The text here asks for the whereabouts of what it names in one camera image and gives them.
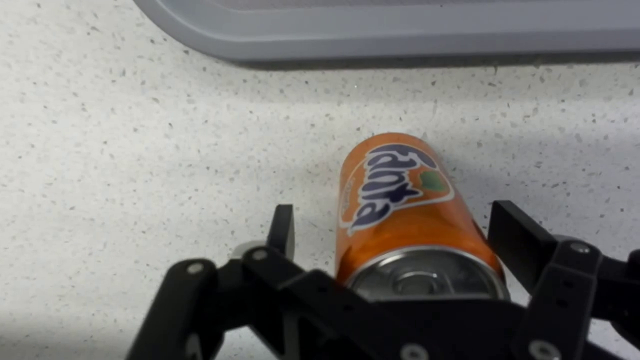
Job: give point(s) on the grey plastic tray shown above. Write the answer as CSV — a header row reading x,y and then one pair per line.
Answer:
x,y
401,30

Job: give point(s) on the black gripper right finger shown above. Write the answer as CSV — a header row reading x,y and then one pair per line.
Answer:
x,y
573,293

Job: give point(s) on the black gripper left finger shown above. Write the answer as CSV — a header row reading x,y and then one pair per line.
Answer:
x,y
233,300

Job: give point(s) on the orange Fanta soda can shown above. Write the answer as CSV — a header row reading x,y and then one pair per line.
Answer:
x,y
412,226

